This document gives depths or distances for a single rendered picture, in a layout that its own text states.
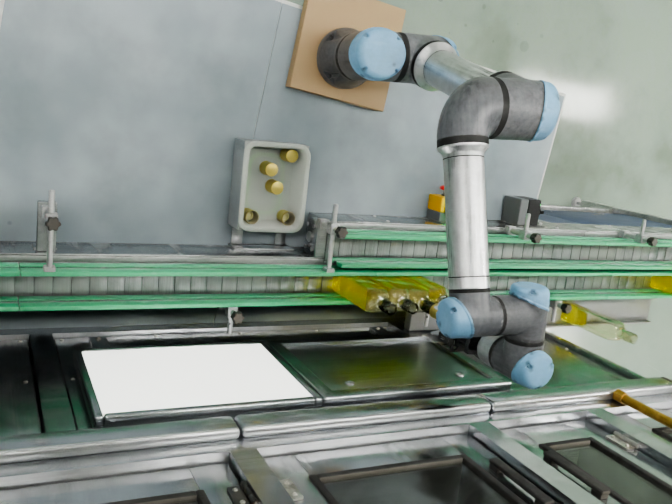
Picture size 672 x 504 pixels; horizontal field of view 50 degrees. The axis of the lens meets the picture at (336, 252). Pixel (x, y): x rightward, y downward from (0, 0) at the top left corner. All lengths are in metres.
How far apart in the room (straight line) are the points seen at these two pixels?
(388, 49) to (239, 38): 0.38
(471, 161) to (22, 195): 1.00
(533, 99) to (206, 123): 0.81
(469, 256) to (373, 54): 0.58
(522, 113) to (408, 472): 0.68
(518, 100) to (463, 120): 0.12
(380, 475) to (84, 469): 0.49
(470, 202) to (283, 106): 0.72
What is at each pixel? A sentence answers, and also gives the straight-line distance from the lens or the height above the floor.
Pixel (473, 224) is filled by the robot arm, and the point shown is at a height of 1.46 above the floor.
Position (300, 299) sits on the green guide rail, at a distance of 1.76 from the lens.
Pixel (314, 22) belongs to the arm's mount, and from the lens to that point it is 1.87.
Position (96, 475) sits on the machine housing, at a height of 1.43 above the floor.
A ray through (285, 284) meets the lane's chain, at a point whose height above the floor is 0.88.
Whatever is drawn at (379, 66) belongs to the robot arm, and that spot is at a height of 1.02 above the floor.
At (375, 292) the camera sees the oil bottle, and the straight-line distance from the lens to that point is 1.68.
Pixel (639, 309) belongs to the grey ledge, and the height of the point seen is 0.88.
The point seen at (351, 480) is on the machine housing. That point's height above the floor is 1.54.
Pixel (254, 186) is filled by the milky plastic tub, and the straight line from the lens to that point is 1.84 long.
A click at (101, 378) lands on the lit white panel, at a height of 1.15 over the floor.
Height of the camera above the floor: 2.49
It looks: 61 degrees down
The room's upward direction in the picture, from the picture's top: 118 degrees clockwise
